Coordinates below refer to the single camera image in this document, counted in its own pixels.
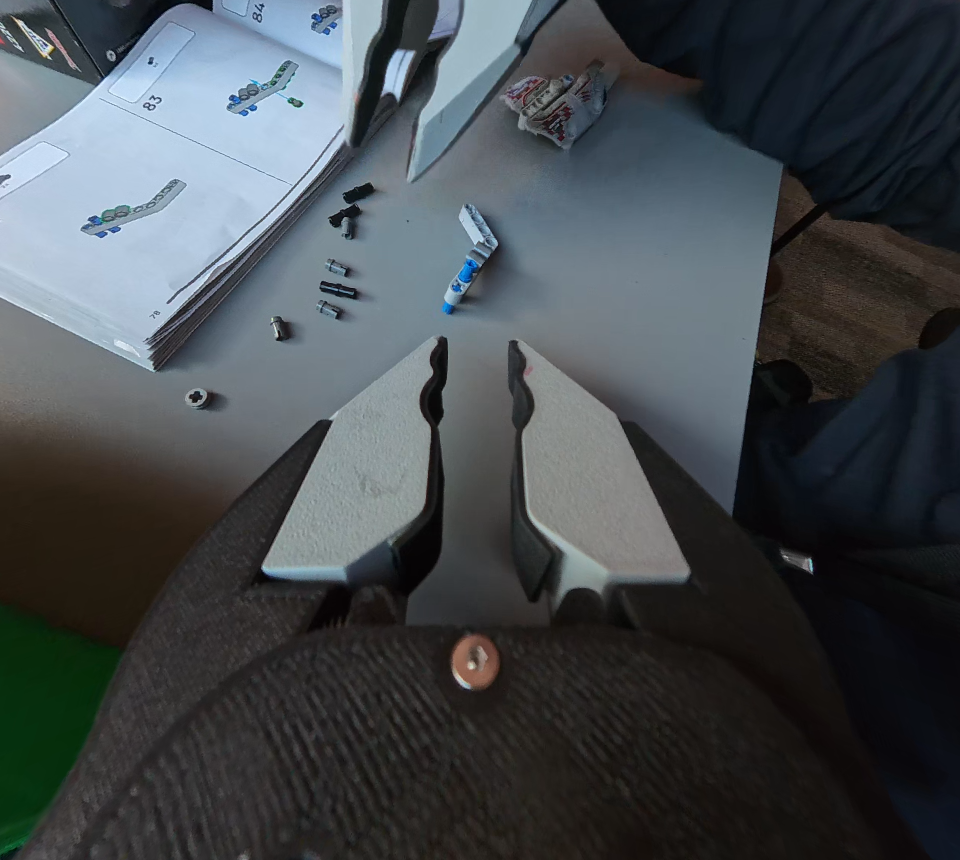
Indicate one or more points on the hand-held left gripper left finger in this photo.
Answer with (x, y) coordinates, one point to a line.
(360, 477)

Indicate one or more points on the round grey bush piece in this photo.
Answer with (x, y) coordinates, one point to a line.
(199, 399)

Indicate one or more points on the shiny metal chair part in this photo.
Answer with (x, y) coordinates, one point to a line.
(796, 561)

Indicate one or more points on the open instruction booklet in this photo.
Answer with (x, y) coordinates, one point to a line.
(187, 147)

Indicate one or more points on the person's leg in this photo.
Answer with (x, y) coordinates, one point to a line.
(862, 500)

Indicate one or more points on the green plastic object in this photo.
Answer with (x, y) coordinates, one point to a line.
(37, 710)

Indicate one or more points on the black shoe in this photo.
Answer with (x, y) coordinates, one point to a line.
(784, 387)

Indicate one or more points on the black table leg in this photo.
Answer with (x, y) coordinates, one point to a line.
(802, 226)

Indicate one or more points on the crumpled white printed bag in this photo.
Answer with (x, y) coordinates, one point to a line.
(555, 106)

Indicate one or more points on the grey beam assembly blue pin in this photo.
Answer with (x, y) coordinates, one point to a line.
(480, 230)

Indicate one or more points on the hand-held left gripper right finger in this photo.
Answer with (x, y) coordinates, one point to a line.
(592, 485)

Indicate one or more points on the small black connector pin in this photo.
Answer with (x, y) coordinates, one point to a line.
(341, 215)
(358, 191)
(339, 288)

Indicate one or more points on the person's right forearm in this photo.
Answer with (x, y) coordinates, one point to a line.
(787, 50)

